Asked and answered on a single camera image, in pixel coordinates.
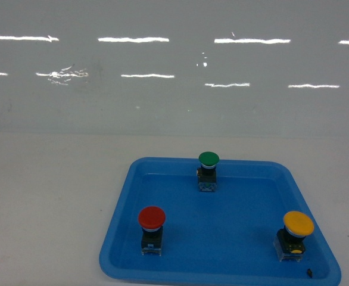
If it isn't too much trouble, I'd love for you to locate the red mushroom push button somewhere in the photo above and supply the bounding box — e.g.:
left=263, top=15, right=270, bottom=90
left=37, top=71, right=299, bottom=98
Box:
left=138, top=206, right=166, bottom=256

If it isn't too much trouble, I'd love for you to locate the green mushroom push button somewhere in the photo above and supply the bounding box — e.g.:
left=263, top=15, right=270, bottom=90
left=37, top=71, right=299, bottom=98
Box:
left=197, top=151, right=220, bottom=192

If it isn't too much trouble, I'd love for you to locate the blue plastic tray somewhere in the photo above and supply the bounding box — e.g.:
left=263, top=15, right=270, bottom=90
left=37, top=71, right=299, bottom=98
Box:
left=99, top=157, right=341, bottom=285

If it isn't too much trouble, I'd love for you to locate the yellow mushroom push button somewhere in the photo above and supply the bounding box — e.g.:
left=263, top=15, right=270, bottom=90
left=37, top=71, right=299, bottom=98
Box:
left=273, top=210, right=314, bottom=262

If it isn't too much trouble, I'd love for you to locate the small dark debris piece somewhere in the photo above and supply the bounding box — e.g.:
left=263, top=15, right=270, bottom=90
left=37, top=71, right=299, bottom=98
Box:
left=307, top=269, right=313, bottom=278

